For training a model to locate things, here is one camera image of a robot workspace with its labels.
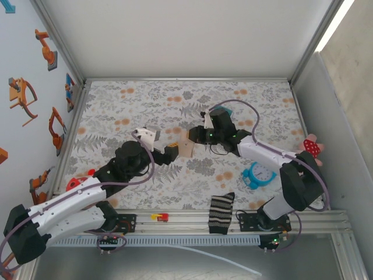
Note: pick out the beige leather card holder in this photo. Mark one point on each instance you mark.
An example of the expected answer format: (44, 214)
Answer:
(186, 148)

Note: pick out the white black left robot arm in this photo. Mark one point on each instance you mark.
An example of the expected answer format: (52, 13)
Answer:
(73, 196)

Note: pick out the teal card stack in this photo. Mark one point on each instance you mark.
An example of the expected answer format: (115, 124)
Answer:
(226, 111)

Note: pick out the floral table mat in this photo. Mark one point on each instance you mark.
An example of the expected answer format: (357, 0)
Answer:
(151, 102)

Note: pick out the blue alarm clock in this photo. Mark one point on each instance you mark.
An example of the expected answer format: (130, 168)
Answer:
(259, 175)

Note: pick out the red plastic toy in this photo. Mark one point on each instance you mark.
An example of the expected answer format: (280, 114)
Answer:
(74, 183)

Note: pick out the black beige striped sock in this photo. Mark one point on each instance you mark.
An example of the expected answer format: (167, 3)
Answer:
(221, 213)

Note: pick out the pink plush toy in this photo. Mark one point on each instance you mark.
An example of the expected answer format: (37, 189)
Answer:
(313, 147)

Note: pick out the white plastic tube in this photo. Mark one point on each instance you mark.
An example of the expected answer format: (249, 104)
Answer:
(221, 259)

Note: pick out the orange block sticker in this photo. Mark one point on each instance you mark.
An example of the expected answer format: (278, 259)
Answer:
(3, 156)

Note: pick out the bright light strip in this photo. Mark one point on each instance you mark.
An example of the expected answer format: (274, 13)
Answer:
(335, 26)

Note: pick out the aluminium back rail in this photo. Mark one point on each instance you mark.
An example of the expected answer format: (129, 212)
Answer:
(186, 79)

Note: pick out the aluminium side rail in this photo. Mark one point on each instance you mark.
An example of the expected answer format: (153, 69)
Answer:
(71, 140)

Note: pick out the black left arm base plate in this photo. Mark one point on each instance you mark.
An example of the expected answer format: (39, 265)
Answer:
(128, 223)

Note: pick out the aluminium front rail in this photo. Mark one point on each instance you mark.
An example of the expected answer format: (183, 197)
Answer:
(186, 226)

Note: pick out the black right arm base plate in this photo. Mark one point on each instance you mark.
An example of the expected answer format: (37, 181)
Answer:
(247, 223)

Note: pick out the aluminium corner post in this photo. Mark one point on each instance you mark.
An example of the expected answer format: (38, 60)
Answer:
(316, 41)
(58, 41)

